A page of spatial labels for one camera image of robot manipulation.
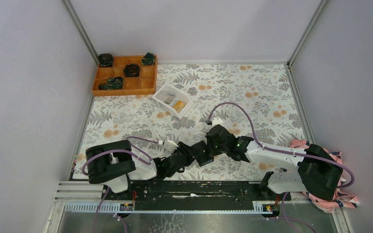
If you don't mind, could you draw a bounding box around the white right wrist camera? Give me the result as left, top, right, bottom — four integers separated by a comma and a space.
206, 117, 223, 127

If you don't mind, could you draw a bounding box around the white plastic card box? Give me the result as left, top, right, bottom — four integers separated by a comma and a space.
152, 83, 193, 119

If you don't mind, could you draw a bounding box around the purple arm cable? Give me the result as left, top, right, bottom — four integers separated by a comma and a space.
81, 136, 161, 233
206, 101, 356, 233

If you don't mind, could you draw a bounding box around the black red rolled item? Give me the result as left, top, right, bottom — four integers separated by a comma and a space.
123, 63, 140, 77

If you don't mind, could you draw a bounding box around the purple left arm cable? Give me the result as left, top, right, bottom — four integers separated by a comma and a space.
81, 136, 161, 233

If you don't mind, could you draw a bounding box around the orange compartment tray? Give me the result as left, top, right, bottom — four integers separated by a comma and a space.
92, 55, 158, 97

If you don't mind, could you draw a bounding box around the orange card in box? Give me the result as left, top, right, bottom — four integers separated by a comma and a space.
173, 100, 186, 113

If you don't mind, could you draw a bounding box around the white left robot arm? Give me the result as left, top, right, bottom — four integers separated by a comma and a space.
81, 139, 200, 200

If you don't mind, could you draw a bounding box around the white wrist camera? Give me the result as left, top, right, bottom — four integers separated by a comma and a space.
158, 136, 178, 152
206, 117, 223, 127

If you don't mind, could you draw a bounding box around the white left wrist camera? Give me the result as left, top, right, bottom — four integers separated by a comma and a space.
158, 136, 178, 152

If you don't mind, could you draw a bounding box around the floral paper table mat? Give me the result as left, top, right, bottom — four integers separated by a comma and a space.
72, 64, 305, 180

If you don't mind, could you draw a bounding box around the dark green rolled item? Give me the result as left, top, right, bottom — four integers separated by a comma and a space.
98, 77, 124, 90
141, 52, 155, 66

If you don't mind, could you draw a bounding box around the dark green rolled item front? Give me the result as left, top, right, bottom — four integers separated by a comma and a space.
98, 77, 124, 90

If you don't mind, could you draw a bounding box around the pink patterned cloth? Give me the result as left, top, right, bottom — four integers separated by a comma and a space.
289, 139, 359, 213

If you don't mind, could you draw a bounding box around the black metal base rail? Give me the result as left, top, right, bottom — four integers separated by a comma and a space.
106, 181, 291, 206

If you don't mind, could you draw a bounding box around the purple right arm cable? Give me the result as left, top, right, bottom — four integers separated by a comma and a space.
206, 101, 356, 233

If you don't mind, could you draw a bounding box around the slotted white cable duct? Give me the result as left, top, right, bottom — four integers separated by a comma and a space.
64, 200, 274, 215

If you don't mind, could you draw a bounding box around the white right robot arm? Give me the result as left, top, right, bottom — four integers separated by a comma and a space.
206, 125, 344, 200

